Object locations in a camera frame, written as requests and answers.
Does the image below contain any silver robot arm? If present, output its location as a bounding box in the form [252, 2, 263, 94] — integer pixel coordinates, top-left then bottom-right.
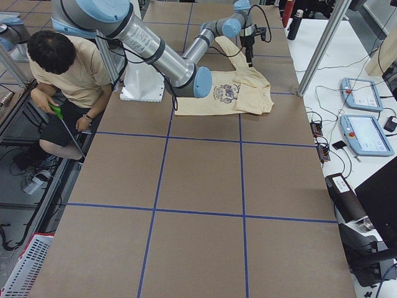
[51, 1, 271, 98]

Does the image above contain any cream long sleeve shirt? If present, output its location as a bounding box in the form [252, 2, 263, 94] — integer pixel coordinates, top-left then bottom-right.
[175, 36, 274, 115]

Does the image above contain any black water bottle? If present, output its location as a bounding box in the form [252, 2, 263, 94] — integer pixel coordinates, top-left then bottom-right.
[287, 9, 304, 40]

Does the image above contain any white plastic basket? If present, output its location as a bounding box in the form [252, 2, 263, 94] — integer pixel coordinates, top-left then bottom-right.
[1, 233, 54, 297]

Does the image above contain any aluminium frame post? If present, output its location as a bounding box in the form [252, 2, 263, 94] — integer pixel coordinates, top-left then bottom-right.
[297, 0, 352, 97]

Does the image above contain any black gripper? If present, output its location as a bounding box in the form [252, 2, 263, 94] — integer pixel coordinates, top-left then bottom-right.
[239, 26, 266, 67]

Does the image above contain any teach pendant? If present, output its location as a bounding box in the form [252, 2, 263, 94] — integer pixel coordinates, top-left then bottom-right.
[339, 115, 395, 157]
[341, 78, 383, 112]

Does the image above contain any green handled tool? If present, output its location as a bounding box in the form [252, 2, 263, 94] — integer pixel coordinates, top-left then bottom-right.
[49, 103, 86, 158]

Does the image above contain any red bottle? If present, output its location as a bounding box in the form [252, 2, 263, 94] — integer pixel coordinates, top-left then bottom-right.
[283, 0, 295, 20]

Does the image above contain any black monitor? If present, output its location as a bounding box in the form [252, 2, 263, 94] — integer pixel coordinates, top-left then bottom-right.
[355, 158, 396, 246]

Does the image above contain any upper teach pendant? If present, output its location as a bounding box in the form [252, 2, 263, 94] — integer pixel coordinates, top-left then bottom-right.
[341, 78, 383, 112]

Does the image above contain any seated person in beige shirt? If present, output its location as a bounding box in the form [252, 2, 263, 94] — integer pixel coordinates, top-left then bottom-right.
[27, 30, 112, 163]

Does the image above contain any lower teach pendant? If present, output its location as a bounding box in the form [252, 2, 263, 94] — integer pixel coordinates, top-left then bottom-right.
[339, 115, 395, 157]

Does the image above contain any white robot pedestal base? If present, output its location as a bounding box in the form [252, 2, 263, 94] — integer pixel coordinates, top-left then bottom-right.
[120, 63, 165, 102]

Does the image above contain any brown paper table cover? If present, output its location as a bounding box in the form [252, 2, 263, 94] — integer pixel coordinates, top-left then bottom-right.
[30, 6, 355, 297]

